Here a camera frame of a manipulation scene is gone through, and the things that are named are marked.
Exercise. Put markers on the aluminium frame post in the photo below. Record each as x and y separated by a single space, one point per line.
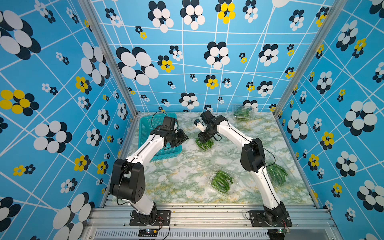
91 16
324 30

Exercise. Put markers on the controller board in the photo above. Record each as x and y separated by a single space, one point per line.
148 234
277 234

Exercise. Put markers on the aluminium frame post left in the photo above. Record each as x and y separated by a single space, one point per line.
91 16

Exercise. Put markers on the clear clamshell with peppers front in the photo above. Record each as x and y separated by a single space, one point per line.
222 181

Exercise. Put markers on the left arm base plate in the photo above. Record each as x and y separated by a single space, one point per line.
160 218

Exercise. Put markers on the aluminium frame post right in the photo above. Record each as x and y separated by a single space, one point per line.
324 30

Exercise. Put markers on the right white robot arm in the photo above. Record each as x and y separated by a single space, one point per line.
252 159

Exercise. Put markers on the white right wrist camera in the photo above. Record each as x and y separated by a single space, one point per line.
199 125

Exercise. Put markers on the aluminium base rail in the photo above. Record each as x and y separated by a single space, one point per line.
211 222

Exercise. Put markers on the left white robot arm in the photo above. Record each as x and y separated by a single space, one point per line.
128 181

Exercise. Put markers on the clear clamshell with peppers back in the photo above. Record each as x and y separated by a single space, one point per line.
243 113

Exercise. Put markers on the clear clamshell with peppers right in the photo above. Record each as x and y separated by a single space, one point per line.
277 174

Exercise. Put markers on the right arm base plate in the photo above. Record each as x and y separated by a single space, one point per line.
259 219

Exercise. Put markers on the right controller board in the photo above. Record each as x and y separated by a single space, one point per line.
277 234

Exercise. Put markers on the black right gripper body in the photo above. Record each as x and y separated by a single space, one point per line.
206 135

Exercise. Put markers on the left controller board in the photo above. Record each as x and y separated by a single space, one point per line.
148 234

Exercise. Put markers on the clear clamshell with peppers middle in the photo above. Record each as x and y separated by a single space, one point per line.
204 146

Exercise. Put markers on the clear clamshell with peppers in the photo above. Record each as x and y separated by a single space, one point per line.
204 146
243 113
277 174
222 181

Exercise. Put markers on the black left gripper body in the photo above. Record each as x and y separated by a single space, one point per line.
177 137

